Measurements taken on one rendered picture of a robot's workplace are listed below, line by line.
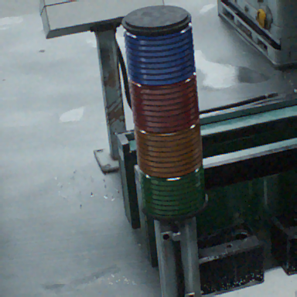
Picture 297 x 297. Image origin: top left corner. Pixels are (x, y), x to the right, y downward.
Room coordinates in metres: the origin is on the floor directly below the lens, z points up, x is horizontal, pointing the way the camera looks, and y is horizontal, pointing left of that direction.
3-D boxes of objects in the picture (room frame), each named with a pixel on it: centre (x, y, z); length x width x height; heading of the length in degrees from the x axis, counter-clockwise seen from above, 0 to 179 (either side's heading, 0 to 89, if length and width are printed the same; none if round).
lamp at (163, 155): (0.77, -0.03, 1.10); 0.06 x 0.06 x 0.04
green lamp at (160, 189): (0.77, -0.03, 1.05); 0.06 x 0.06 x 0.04
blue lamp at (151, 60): (0.77, -0.03, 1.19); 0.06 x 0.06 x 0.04
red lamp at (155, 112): (0.77, -0.03, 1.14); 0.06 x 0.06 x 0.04
